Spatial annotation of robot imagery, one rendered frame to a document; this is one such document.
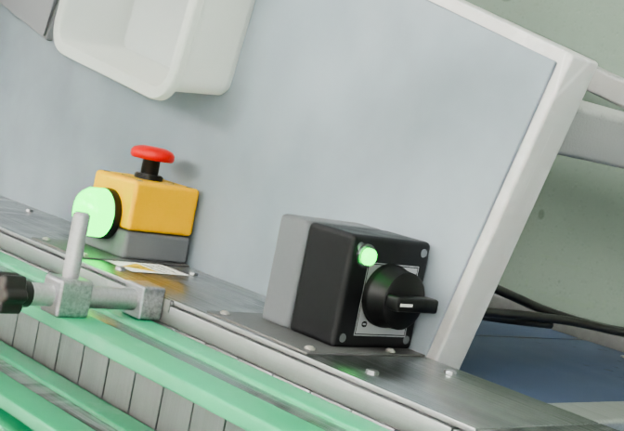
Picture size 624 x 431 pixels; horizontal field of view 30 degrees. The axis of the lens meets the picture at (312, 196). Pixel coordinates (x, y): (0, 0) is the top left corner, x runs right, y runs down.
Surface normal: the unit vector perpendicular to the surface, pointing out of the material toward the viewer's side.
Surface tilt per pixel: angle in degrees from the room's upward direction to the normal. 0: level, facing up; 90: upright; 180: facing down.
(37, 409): 90
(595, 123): 90
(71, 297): 90
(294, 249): 0
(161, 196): 90
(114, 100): 0
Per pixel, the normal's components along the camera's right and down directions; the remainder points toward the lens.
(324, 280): -0.73, -0.11
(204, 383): 0.19, -0.98
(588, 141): 0.58, 0.43
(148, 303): 0.65, 0.18
